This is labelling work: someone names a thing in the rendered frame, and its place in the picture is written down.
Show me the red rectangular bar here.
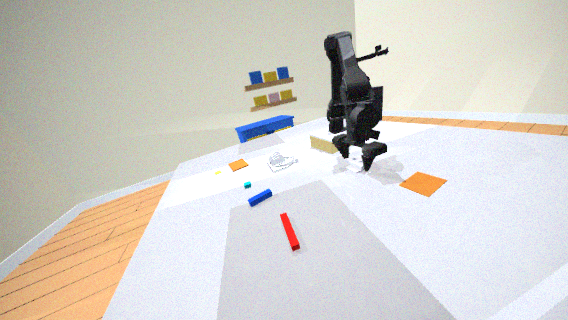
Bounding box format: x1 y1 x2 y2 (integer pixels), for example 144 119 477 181
280 213 301 251

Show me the blue rectangular bar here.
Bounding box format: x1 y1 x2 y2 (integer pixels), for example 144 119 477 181
248 189 273 208

